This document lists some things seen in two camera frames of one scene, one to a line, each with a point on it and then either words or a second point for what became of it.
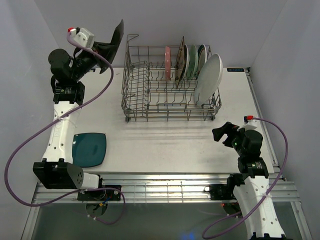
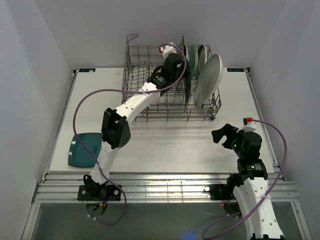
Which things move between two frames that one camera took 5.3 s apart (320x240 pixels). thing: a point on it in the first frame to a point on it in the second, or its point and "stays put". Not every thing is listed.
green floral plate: [193, 62] stays put
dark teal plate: [89, 149] stays put
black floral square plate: [115, 41] to [187, 85]
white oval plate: [209, 79] stays put
